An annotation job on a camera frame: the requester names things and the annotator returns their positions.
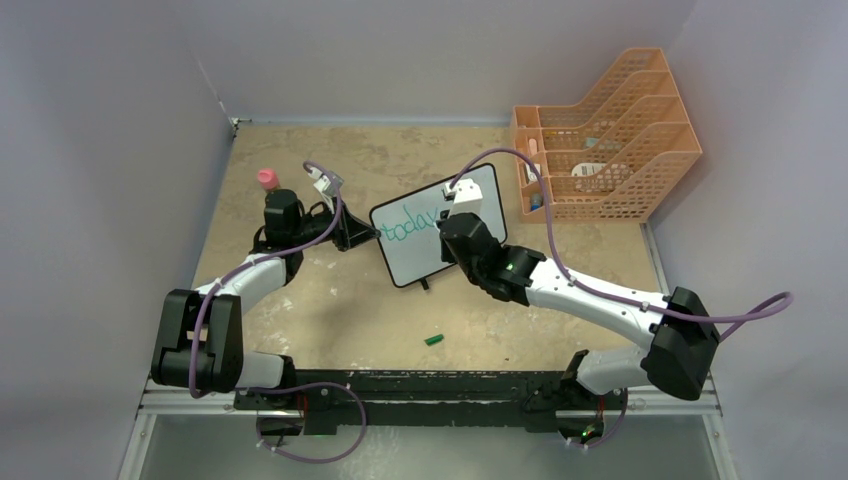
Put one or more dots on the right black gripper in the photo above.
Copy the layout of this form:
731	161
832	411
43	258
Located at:
447	253

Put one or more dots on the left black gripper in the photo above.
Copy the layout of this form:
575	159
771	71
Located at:
351	231

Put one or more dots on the white whiteboard with black frame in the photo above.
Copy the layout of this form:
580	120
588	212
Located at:
409	239

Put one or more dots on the green marker cap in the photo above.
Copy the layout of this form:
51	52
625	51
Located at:
433	340

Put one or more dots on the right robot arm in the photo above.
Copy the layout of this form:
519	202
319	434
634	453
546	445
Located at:
668	353

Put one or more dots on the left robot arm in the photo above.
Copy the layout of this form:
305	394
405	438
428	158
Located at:
200	337

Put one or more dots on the blue capped small bottle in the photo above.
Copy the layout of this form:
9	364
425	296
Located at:
536	201

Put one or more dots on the white stapler in organizer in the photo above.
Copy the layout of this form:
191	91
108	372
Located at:
532	173

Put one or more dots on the pink capped spice bottle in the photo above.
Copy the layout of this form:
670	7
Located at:
269	181

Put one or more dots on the orange plastic file organizer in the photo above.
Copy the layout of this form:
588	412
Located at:
633	115

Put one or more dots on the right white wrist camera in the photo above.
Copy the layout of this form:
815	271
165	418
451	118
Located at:
465	196

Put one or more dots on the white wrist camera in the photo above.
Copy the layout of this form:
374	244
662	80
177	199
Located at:
327	185
465	196

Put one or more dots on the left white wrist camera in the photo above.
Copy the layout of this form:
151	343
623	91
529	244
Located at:
327	185

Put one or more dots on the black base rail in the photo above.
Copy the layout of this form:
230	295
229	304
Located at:
536	401

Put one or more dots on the aluminium frame rail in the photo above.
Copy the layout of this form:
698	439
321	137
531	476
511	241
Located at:
159	401

